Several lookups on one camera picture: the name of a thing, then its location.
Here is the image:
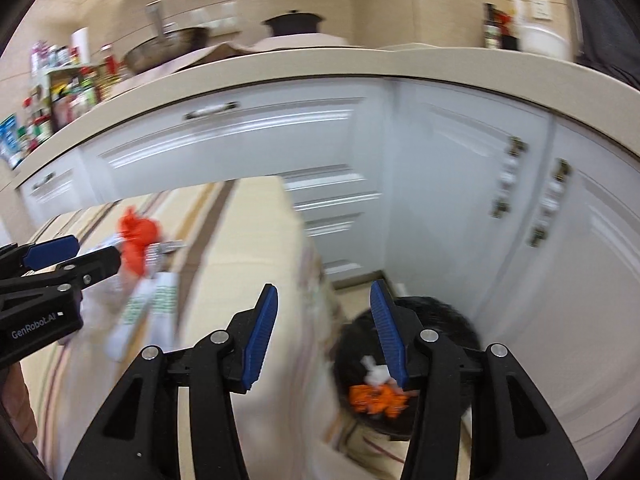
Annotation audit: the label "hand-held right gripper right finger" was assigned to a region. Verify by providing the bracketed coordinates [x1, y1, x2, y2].
[370, 280, 588, 480]

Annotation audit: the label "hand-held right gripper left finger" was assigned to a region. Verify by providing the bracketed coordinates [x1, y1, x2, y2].
[62, 282, 279, 480]

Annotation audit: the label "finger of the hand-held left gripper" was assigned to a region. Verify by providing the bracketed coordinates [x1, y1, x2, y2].
[0, 246, 122, 311]
[0, 235, 81, 277]

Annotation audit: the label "red plastic bag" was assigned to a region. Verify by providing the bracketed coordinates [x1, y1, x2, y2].
[117, 207, 163, 278]

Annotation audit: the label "white packet with green print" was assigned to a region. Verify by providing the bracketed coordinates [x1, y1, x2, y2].
[150, 270, 179, 348]
[106, 275, 156, 362]

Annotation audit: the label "black trash bin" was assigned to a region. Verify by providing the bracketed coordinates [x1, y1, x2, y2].
[332, 296, 483, 441]

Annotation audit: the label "silver wrapper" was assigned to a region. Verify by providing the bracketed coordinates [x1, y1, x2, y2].
[145, 240, 184, 261]

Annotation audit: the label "person's left hand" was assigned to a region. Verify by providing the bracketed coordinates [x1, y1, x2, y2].
[0, 360, 39, 443]

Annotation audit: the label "white crumpled tissue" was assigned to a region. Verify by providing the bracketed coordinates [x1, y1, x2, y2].
[360, 356, 394, 387]

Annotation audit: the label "small white cabinet drawer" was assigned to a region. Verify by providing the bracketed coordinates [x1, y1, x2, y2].
[17, 160, 88, 222]

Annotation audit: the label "orange wrapper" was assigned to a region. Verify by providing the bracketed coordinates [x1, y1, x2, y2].
[348, 384, 411, 419]

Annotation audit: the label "striped beige tablecloth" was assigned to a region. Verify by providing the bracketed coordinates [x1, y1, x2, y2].
[25, 176, 351, 480]

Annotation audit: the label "white panelled cabinet front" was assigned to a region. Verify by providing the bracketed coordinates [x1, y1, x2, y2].
[280, 165, 387, 291]

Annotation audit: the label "white cabinet door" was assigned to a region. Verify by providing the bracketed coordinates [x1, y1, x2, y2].
[475, 120, 640, 461]
[394, 82, 557, 321]

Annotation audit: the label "rack of condiment bottles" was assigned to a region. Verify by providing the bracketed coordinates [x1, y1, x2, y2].
[0, 27, 127, 171]

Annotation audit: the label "wide white cabinet drawer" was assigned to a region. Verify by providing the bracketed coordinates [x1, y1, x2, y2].
[80, 82, 388, 206]

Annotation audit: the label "metal wok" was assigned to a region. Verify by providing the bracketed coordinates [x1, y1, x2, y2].
[122, 2, 212, 74]

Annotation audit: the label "pink cover cloth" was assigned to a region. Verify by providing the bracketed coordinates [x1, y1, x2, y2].
[112, 34, 354, 87]

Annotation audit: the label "dark glass bottle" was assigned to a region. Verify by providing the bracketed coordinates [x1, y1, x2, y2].
[482, 2, 501, 50]
[500, 12, 521, 51]

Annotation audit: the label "white rice cooker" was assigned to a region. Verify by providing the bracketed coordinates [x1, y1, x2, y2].
[520, 20, 574, 61]

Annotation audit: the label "dark cloth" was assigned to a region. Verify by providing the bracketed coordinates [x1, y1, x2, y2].
[564, 0, 640, 92]

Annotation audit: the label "white ceramic door handle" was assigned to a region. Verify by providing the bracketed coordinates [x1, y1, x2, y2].
[490, 136, 529, 220]
[525, 159, 572, 249]

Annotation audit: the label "white wall sockets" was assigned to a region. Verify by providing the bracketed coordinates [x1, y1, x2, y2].
[192, 2, 239, 29]

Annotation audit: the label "white wall switch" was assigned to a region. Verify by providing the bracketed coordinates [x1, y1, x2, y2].
[516, 0, 554, 24]

